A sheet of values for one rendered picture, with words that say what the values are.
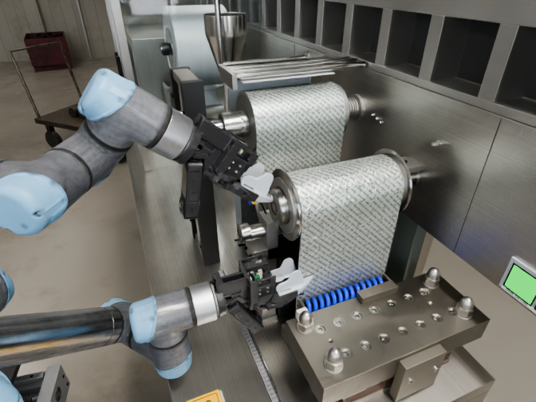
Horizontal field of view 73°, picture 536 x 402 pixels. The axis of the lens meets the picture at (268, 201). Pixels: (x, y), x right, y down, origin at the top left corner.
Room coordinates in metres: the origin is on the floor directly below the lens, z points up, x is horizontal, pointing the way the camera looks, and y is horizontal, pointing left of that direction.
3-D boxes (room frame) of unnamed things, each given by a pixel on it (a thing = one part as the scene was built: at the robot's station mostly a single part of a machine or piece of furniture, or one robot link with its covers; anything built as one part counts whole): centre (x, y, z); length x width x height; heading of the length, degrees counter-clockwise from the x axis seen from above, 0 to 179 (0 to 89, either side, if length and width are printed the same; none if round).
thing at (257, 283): (0.51, 0.05, 1.12); 0.12 x 0.08 x 0.09; 112
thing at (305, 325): (0.49, -0.08, 1.05); 0.04 x 0.04 x 0.04
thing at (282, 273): (0.57, -0.04, 1.11); 0.09 x 0.03 x 0.06; 113
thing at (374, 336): (0.51, -0.25, 1.00); 0.40 x 0.16 x 0.06; 112
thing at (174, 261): (1.50, 0.29, 0.88); 2.52 x 0.66 x 0.04; 22
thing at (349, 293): (0.58, -0.18, 1.03); 0.21 x 0.04 x 0.03; 112
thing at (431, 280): (0.61, -0.38, 1.05); 0.04 x 0.04 x 0.04
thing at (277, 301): (0.52, -0.02, 1.09); 0.09 x 0.05 x 0.02; 111
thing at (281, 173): (0.61, -0.03, 1.25); 0.15 x 0.01 x 0.15; 22
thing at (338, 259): (0.60, -0.17, 1.11); 0.23 x 0.01 x 0.18; 112
